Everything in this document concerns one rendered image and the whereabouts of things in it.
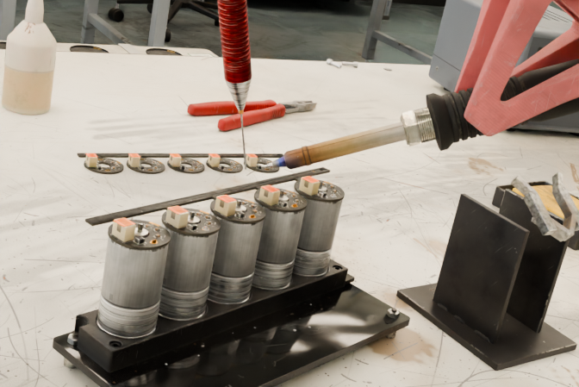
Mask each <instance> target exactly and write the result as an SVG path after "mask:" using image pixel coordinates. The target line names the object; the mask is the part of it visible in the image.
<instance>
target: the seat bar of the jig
mask: <svg viewBox="0 0 579 387"><path fill-rule="evenodd" d="M347 272H348V268H346V267H344V266H343V265H341V264H339V263H337V262H335V261H334V260H332V259H330V260H329V265H328V268H327V273H326V274H325V275H322V276H319V277H306V276H301V275H297V274H295V273H292V276H291V280H290V284H289V287H287V288H285V289H282V290H264V289H260V288H257V287H254V286H252V288H251V292H250V297H249V300H248V301H246V302H245V303H241V304H235V305H226V304H219V303H214V302H211V301H209V300H207V303H206V309H205V314H204V315H203V316H202V317H200V318H198V319H195V320H192V321H174V320H170V319H167V318H164V317H162V316H160V315H158V320H157V325H156V330H155V331H154V333H152V334H150V335H148V336H147V337H143V338H139V339H124V338H119V337H115V336H113V335H110V334H107V333H105V332H103V331H102V330H101V329H100V328H99V327H98V326H97V314H98V309H96V310H92V311H90V312H87V313H83V314H81V315H76V322H75V329H74V332H78V345H77V348H78V349H79V350H81V351H82V352H83V353H85V354H86V355H87V356H88V357H90V358H91V359H92V360H94V361H95V362H96V363H97V364H99V365H100V366H101V367H102V368H103V369H104V370H105V371H107V372H109V373H111V372H114V371H118V370H120V369H123V368H125V367H128V366H131V365H134V364H137V363H139V362H141V361H144V360H147V359H150V358H153V357H155V356H158V355H160V354H162V353H167V352H169V351H171V350H174V349H177V348H179V347H181V346H185V345H188V344H190V343H193V342H195V341H198V340H201V339H204V338H207V337H209V336H211V335H214V334H218V333H220V332H223V331H225V330H228V329H230V328H234V327H237V326H239V325H241V324H244V323H247V322H249V321H253V320H256V319H258V318H260V317H263V316H265V315H269V314H271V313H274V312H277V311H279V310H281V309H286V308H288V307H290V306H293V305H295V304H298V303H302V302H304V301H307V300H309V299H311V298H314V297H317V296H320V295H323V294H326V293H328V292H330V291H333V290H337V289H339V288H342V287H344V286H345V283H346V276H347Z"/></svg>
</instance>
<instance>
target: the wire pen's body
mask: <svg viewBox="0 0 579 387"><path fill-rule="evenodd" d="M217 3H218V13H219V23H220V32H221V50H222V59H223V70H224V78H225V80H227V81H228V82H229V83H234V84H239V83H244V82H246V81H248V80H250V79H251V78H252V64H251V52H250V41H249V31H248V30H249V28H248V17H247V7H246V6H247V4H246V0H217Z"/></svg>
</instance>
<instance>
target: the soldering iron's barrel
mask: <svg viewBox="0 0 579 387"><path fill-rule="evenodd" d="M400 119H401V121H400V122H397V123H393V124H390V125H386V126H383V127H380V128H373V129H370V130H366V131H364V132H360V133H356V134H350V135H347V136H343V137H340V138H337V139H333V140H327V141H323V142H320V143H317V144H314V145H310V146H304V147H300V148H297V149H294V150H290V151H287V152H286V153H285V154H284V159H285V163H286V166H287V168H288V169H290V170H291V169H295V168H298V167H302V166H305V165H306V166H308V165H312V164H314V163H318V162H321V161H325V160H329V159H334V158H338V157H341V156H345V155H348V154H352V153H358V152H361V151H364V150H368V149H372V148H375V147H381V146H384V145H388V144H391V143H395V142H398V141H402V140H406V142H407V145H409V146H410V147H411V146H414V145H418V144H420V143H423V142H424V143H425V142H428V141H431V140H435V139H436V136H435V131H434V126H433V120H432V117H431V115H430V112H429V109H428V108H427V107H425V108H422V109H416V110H414V112H413V111H409V112H405V113H402V115H401V117H400Z"/></svg>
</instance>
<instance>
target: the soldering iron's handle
mask: <svg viewBox="0 0 579 387"><path fill-rule="evenodd" d="M577 64H579V59H574V60H571V61H567V62H563V63H560V64H556V65H553V66H547V67H543V68H539V69H537V70H533V71H529V72H525V73H524V74H522V75H521V76H519V77H518V78H516V77H511V78H509V80H508V81H507V84H506V86H505V88H504V90H503V92H502V94H501V101H507V100H509V99H511V98H513V97H516V96H518V95H519V94H520V93H522V92H524V91H527V90H529V89H531V88H532V87H534V86H536V85H538V84H541V83H542V82H544V81H545V80H547V79H549V78H552V77H554V76H556V75H558V74H559V73H561V72H564V71H566V70H567V69H569V68H571V67H572V66H575V65H577ZM473 90H474V89H473V88H469V89H467V91H465V90H461V91H459V92H458V94H457V93H456V92H452V93H451V94H450V96H448V95H447V94H445V95H442V96H440V95H438V94H435V93H432V94H428V95H426V106H427V107H428V109H429V112H430V115H431V117H432V120H433V126H434V131H435V136H436V139H435V140H436V142H437V144H438V147H439V150H440V151H443V150H446V149H448V148H449V147H450V146H451V144H452V143H453V142H454V143H455V142H459V140H460V139H461V140H468V137H470V138H471V139H472V138H476V136H477V135H479V136H483V135H484V134H483V133H482V132H480V131H479V130H478V129H477V128H475V127H474V126H473V125H471V124H470V123H469V122H467V121H466V119H465V118H464V112H465V109H466V107H467V104H468V102H469V100H470V96H471V94H472V91H473ZM576 112H579V97H578V98H576V99H573V100H570V101H568V102H566V103H562V104H560V105H558V106H557V107H555V108H552V109H549V110H547V111H546V112H544V113H541V114H539V115H536V116H534V117H532V118H530V119H528V120H526V121H524V122H521V123H519V124H517V125H515V126H513V128H515V127H518V126H519V125H526V124H527V123H528V122H543V121H547V120H550V119H554V118H557V117H560V116H564V115H570V114H573V113H576Z"/></svg>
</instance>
